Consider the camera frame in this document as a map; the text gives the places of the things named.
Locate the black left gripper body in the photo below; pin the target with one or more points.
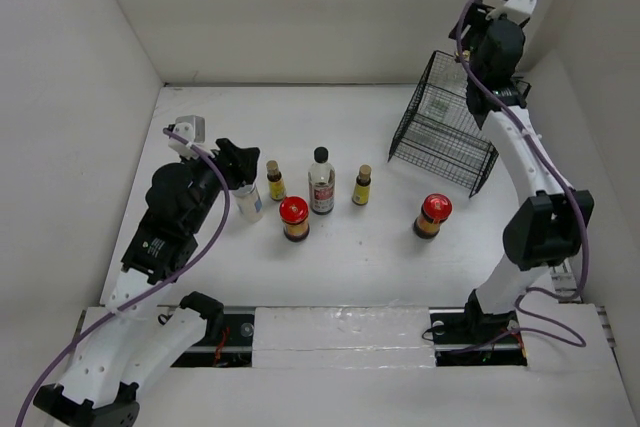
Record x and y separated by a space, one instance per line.
226 170

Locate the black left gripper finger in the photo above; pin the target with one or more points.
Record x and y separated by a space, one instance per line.
247 164
225 147

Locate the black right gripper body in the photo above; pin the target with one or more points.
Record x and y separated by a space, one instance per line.
474 15

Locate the red label vinegar bottle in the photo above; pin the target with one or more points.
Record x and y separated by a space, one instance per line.
321 181

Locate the clear glass oil bottle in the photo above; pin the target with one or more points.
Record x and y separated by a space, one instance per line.
447 82

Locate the small yellow bottle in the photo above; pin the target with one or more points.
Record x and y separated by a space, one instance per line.
362 185
277 189

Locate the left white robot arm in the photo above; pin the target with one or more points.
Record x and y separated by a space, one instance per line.
122 354

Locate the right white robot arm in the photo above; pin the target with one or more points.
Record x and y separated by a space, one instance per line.
551 222

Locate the white silver lid jar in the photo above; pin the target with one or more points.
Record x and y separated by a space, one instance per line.
249 202

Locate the red lid jar left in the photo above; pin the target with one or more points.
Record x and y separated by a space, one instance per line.
294 214

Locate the red lid jar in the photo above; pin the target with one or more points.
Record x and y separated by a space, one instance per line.
435 210
294 214

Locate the red lid jar right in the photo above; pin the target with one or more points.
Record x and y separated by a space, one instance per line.
435 210

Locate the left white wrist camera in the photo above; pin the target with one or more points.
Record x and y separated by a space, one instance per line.
192 129

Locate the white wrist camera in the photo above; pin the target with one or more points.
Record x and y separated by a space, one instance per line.
516 11
192 129

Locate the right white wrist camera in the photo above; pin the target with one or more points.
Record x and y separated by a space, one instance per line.
516 11

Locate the black wire basket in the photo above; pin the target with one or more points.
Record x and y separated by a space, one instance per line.
452 148

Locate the black metal base rail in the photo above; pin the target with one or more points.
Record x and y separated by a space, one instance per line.
350 338

